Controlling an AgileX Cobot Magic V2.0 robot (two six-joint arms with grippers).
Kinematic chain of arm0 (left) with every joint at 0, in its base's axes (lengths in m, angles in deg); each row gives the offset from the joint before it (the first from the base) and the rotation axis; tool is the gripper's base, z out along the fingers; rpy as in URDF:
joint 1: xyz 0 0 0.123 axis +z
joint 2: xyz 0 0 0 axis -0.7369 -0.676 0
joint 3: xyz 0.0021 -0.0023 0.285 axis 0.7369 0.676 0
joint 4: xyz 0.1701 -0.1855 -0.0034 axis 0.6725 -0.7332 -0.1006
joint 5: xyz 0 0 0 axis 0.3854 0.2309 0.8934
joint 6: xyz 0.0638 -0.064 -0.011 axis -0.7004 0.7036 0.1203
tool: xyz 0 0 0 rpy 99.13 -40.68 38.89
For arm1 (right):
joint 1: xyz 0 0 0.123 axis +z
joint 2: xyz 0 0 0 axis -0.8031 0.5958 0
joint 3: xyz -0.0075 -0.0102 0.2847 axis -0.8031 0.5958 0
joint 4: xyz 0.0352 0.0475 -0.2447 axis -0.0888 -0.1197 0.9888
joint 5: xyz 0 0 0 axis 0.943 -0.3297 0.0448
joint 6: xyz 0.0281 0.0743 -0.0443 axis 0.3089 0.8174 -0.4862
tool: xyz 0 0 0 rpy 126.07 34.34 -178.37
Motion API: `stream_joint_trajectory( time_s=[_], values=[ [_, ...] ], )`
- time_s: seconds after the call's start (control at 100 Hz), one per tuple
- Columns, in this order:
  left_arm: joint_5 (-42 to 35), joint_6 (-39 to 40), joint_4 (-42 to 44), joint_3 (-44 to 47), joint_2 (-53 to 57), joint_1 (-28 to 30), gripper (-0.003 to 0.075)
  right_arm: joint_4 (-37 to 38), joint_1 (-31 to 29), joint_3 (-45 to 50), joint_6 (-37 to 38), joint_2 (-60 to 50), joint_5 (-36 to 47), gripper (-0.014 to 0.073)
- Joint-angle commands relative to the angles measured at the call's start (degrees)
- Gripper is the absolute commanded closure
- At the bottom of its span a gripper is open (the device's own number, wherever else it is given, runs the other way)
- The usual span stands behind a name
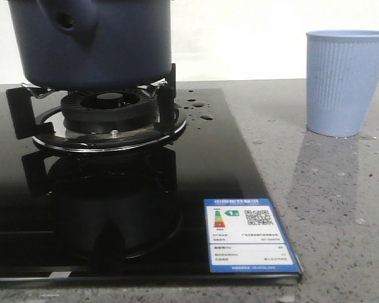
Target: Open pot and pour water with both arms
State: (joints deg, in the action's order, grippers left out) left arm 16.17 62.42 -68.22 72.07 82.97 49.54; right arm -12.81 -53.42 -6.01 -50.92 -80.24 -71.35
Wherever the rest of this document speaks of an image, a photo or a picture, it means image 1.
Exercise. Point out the light blue ribbed cup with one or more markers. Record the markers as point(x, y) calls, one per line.
point(342, 73)

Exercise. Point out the dark blue cooking pot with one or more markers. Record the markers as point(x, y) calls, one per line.
point(87, 45)

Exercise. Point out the black metal pot support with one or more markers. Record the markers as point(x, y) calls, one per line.
point(49, 132)

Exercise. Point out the black gas burner head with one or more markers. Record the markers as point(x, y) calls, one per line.
point(101, 112)

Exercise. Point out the black glass gas stove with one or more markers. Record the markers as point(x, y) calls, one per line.
point(124, 218)

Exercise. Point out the blue energy label sticker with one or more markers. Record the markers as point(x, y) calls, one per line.
point(244, 235)

